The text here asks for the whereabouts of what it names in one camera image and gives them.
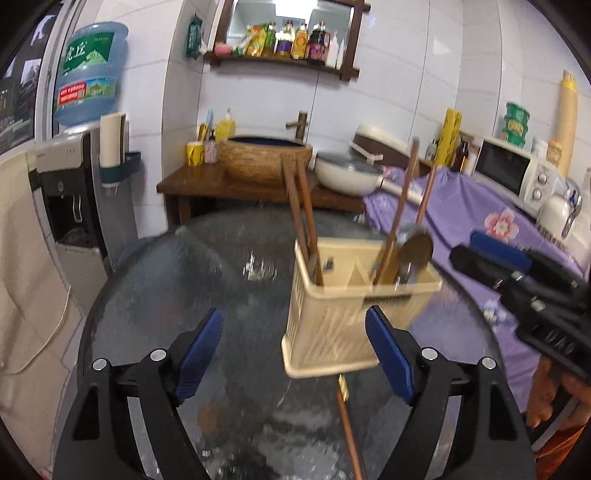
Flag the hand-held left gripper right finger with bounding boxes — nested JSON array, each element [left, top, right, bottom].
[[365, 305, 539, 480]]

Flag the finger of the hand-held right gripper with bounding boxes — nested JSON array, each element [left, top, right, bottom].
[[449, 244, 532, 298], [470, 230, 578, 284]]

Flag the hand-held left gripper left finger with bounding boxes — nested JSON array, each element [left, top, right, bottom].
[[53, 308, 225, 480]]

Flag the large metal spoon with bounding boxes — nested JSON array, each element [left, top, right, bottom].
[[394, 232, 435, 284]]

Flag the cream perforated utensil holder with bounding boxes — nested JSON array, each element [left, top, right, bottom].
[[281, 236, 443, 380]]

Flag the black gold-banded chopstick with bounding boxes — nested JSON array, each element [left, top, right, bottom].
[[337, 375, 366, 480]]

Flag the brown wooden chopstick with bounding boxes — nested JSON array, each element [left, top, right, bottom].
[[281, 157, 311, 278], [372, 137, 421, 284], [413, 164, 438, 229], [295, 161, 325, 286]]

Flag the person's right forearm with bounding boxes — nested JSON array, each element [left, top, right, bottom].
[[533, 422, 591, 469]]

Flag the person's right hand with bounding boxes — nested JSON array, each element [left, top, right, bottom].
[[526, 357, 561, 429]]

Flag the purple floral cloth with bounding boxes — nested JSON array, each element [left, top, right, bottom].
[[362, 166, 591, 411]]

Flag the white jar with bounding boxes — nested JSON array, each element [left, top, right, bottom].
[[538, 194, 575, 238]]

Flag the white microwave oven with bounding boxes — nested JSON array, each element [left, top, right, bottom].
[[471, 137, 559, 217]]

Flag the dark glass bottle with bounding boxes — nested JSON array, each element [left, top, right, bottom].
[[451, 138, 469, 172]]

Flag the stack of green bowls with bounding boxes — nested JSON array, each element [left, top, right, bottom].
[[501, 102, 532, 148]]

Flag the tall yellow roll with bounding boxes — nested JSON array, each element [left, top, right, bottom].
[[547, 69, 579, 178]]

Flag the white rice cooker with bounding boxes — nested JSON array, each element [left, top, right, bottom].
[[348, 124, 419, 167]]

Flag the white pan with lid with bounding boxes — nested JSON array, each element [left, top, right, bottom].
[[314, 151, 426, 204]]

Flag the wooden counter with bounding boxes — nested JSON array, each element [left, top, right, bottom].
[[156, 164, 368, 227]]

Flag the beige cloth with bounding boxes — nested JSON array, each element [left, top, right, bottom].
[[0, 154, 88, 462]]

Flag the wooden basin sink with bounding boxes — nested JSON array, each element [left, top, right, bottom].
[[221, 135, 314, 183]]

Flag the water dispenser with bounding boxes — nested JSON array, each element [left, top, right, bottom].
[[34, 127, 116, 278]]

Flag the brass faucet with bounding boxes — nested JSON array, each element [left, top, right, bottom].
[[285, 111, 309, 144]]

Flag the yellow detergent bottle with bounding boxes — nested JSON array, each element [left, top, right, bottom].
[[215, 108, 237, 141]]

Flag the white paper cup dispenser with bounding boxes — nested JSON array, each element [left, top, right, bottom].
[[99, 112, 141, 185]]

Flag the row of condiment bottles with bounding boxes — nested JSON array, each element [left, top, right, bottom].
[[238, 21, 347, 70]]

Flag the blue water bottle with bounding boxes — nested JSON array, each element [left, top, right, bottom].
[[53, 21, 130, 130]]

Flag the wooden framed mirror shelf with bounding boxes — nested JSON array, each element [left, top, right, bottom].
[[203, 0, 372, 81]]

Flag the dark window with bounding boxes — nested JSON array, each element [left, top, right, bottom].
[[0, 14, 58, 155]]

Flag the green hanging packet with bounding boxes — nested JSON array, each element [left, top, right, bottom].
[[185, 15, 205, 58]]

